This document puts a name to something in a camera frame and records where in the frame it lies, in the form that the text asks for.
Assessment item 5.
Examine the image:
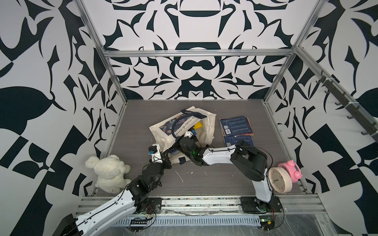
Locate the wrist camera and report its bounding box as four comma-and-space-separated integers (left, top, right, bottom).
148, 144, 162, 163
184, 130, 198, 142

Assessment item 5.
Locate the left electronics board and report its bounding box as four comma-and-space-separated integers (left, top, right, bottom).
129, 218, 153, 232

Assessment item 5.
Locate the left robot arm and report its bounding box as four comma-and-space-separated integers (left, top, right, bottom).
53, 151, 172, 236

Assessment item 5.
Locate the electronics board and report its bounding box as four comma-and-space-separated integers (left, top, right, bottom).
259, 215, 275, 232
129, 218, 153, 232

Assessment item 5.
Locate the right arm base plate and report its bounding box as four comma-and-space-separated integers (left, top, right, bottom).
240, 195, 283, 214

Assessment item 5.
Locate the beige round clock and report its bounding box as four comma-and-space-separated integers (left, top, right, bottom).
268, 167, 292, 194

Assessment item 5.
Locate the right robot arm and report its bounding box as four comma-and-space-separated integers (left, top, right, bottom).
172, 137, 273, 204

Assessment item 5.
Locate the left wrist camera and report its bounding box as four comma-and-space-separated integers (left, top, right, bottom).
148, 144, 162, 163

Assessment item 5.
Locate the cream canvas tote bag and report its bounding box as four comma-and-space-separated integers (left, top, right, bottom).
149, 106, 216, 165

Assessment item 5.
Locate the blue classics book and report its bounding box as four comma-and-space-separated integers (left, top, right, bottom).
220, 116, 254, 137
223, 135, 254, 147

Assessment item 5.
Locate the yellow spine book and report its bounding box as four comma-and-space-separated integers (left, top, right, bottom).
193, 122, 203, 130

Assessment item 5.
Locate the right electronics board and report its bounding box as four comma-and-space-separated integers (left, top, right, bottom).
259, 215, 275, 232

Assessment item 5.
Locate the black wall hook rack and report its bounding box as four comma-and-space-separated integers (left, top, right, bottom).
315, 70, 378, 142

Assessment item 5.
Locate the pink alarm clock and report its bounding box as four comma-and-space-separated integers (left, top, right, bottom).
278, 160, 302, 183

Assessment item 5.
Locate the aluminium front rail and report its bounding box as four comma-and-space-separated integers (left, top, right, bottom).
74, 194, 326, 216

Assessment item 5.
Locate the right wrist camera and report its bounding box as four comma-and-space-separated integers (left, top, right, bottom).
184, 130, 198, 142

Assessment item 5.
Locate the white plush teddy bear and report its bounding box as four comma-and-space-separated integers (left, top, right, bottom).
85, 154, 132, 194

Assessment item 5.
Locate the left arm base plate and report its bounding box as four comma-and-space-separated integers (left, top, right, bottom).
135, 197, 162, 214

